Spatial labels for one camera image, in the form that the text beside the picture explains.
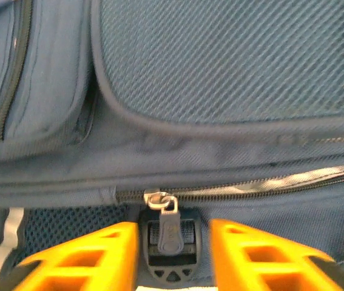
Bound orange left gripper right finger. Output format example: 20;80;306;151
209;218;344;291

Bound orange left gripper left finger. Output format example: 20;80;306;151
0;221;139;291

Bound navy blue backpack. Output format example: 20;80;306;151
0;0;344;291

